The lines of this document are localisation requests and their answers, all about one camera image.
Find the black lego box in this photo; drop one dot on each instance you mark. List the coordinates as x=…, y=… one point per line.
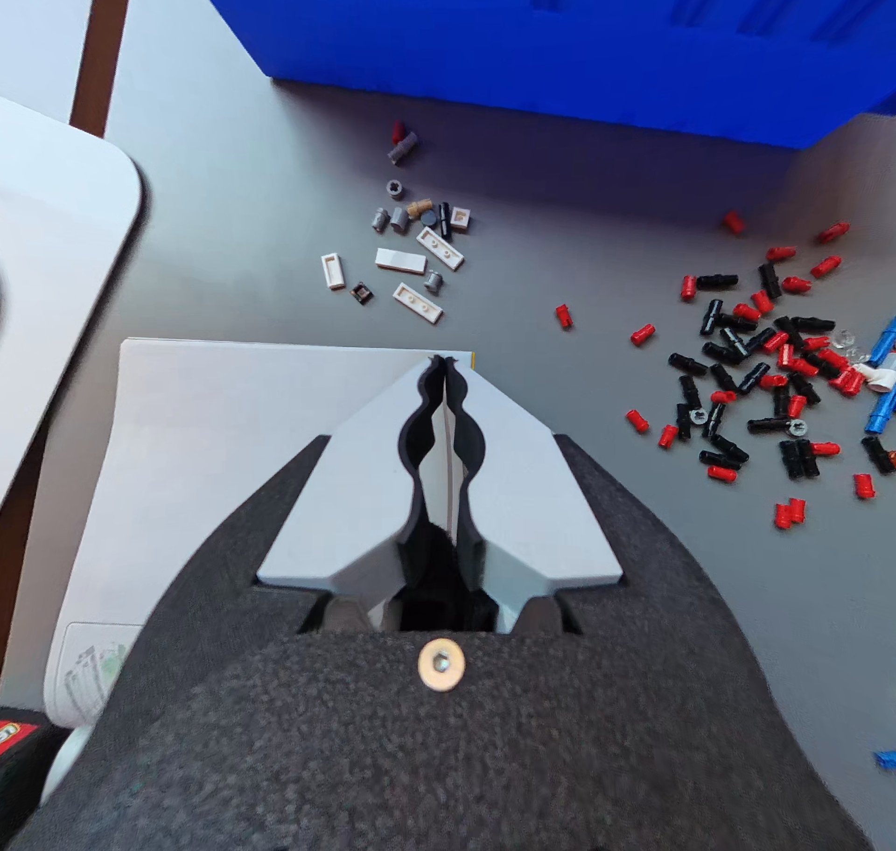
x=17, y=760

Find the clear lego piece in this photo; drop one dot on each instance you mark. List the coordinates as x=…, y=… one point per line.
x=843, y=339

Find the single red lego pin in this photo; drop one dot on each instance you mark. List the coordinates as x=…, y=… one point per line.
x=564, y=316

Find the white lego connector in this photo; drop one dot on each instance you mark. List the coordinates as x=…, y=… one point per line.
x=880, y=375

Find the small blue lego piece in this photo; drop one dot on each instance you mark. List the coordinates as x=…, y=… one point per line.
x=886, y=760

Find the white lego instruction booklet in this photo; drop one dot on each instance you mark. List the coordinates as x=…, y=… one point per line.
x=210, y=445

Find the small white square plate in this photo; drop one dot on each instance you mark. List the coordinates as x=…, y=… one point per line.
x=460, y=218

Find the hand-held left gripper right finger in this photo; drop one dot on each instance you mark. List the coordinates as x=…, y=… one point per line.
x=532, y=508

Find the blue lego axle pin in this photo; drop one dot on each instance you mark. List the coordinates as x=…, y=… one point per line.
x=880, y=410
x=883, y=340

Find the grey round lego piece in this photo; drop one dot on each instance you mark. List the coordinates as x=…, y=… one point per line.
x=395, y=189

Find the blue plastic bin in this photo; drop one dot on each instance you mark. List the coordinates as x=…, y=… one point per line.
x=560, y=32

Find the small black brown piece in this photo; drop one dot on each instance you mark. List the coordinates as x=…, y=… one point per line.
x=361, y=293

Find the white rounded table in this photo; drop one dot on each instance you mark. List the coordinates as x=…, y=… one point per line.
x=56, y=249

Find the white smooth lego tile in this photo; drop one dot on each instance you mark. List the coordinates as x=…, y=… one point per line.
x=400, y=261

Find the white studded lego plate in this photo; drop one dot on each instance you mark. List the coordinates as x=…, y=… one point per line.
x=418, y=302
x=439, y=248

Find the pile of red black pins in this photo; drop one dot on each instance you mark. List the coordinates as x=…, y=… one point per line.
x=812, y=322

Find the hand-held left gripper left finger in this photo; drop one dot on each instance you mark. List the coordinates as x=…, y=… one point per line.
x=343, y=501

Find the white hollow lego tile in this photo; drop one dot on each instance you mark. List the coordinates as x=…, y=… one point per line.
x=332, y=270

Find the single black lego pin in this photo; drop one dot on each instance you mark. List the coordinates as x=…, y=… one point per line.
x=445, y=220

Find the dark red lego piece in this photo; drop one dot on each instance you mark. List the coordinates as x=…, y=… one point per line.
x=399, y=129

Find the grey lego cylinder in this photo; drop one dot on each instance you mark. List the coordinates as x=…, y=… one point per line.
x=379, y=219
x=435, y=281
x=399, y=219

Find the grey lego connector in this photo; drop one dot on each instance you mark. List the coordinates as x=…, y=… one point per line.
x=404, y=148

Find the tan lego pin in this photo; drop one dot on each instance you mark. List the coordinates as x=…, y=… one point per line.
x=420, y=207

